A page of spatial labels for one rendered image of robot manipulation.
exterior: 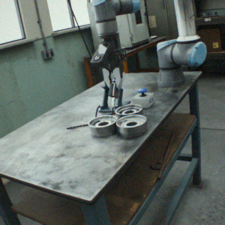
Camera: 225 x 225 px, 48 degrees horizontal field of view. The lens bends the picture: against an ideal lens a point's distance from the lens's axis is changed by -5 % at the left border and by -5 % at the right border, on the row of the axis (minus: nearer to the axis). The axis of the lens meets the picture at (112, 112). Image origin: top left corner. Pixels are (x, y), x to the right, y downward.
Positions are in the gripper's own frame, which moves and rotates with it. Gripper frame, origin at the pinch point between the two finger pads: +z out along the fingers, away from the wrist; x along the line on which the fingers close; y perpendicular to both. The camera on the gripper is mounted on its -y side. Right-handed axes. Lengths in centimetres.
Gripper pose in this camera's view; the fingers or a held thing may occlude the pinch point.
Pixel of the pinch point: (114, 88)
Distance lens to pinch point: 98.1
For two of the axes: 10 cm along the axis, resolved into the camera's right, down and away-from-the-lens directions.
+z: 1.6, 9.2, 3.4
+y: 4.5, -3.8, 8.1
